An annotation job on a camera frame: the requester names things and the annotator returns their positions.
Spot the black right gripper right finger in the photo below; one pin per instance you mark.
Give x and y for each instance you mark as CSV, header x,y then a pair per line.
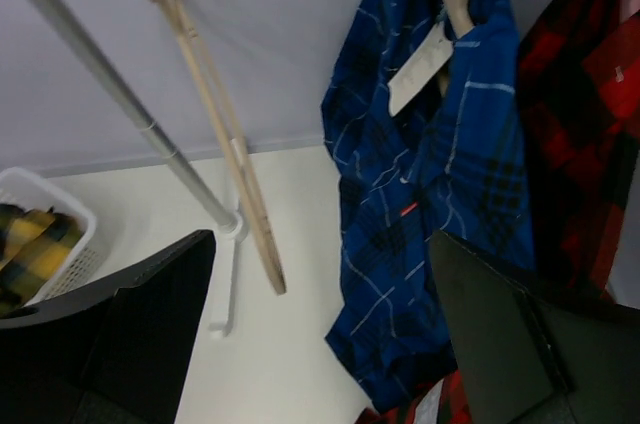
x,y
533,352

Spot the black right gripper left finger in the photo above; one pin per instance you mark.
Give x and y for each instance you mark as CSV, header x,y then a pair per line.
x,y
116,350

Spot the yellow plaid shirt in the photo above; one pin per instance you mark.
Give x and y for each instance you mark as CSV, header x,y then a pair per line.
x,y
34,245

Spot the blue plaid shirt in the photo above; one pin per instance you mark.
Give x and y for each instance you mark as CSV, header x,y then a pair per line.
x,y
453,160

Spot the beige hanger with blue shirt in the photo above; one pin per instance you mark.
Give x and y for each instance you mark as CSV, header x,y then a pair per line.
x,y
430,58

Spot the red plaid shirt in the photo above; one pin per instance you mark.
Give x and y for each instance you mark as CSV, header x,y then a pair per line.
x,y
577,95

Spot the white plastic basket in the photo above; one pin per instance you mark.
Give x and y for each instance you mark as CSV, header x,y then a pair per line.
x,y
31,191

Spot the white clothes rack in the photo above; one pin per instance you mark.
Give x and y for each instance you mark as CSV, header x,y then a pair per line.
x,y
229,223

